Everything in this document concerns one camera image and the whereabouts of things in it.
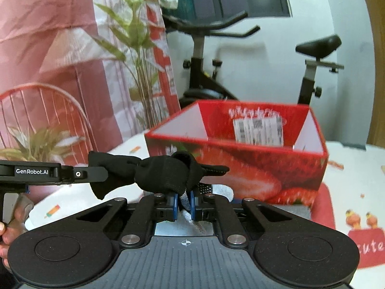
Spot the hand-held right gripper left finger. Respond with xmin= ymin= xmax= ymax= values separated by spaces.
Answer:
xmin=74 ymin=193 xmax=179 ymax=249

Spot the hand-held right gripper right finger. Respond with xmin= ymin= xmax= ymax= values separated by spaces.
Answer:
xmin=190 ymin=191 xmax=302 ymax=249

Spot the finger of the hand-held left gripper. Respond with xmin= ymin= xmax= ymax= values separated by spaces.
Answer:
xmin=72 ymin=165 xmax=109 ymax=184

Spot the grey sock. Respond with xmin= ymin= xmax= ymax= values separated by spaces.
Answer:
xmin=179 ymin=183 xmax=235 ymax=236

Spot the black sock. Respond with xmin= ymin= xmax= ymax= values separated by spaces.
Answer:
xmin=88 ymin=151 xmax=231 ymax=200

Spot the red strawberry print box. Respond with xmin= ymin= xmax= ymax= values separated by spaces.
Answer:
xmin=144 ymin=100 xmax=330 ymax=210

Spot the person's left hand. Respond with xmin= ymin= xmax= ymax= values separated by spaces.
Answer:
xmin=0 ymin=193 xmax=34 ymax=267

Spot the small green artificial plant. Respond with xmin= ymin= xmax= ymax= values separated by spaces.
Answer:
xmin=0 ymin=126 xmax=88 ymax=165

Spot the black exercise bike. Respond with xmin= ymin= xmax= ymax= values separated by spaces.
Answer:
xmin=162 ymin=10 xmax=345 ymax=109

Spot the tall green artificial plant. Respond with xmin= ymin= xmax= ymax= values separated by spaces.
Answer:
xmin=93 ymin=0 xmax=169 ymax=131

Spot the pink and red curtain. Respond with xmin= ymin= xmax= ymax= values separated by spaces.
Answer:
xmin=0 ymin=0 xmax=181 ymax=155

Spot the cartoon printed bed sheet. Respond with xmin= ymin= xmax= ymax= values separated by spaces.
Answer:
xmin=24 ymin=132 xmax=385 ymax=289

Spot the red wire chair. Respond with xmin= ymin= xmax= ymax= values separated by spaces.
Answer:
xmin=0 ymin=82 xmax=98 ymax=158

